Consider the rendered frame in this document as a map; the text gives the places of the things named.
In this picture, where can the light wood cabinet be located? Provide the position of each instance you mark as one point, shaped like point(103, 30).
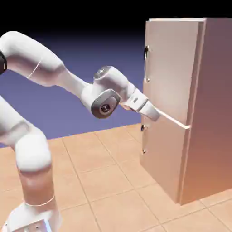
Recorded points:
point(208, 108)

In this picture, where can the short light wood door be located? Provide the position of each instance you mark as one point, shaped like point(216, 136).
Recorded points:
point(163, 155)

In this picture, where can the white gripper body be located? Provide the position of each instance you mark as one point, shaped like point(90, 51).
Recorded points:
point(149, 109)

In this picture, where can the tall light wood door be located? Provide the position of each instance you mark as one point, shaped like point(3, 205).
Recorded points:
point(170, 68)

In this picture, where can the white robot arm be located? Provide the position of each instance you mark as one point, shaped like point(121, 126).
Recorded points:
point(45, 67)

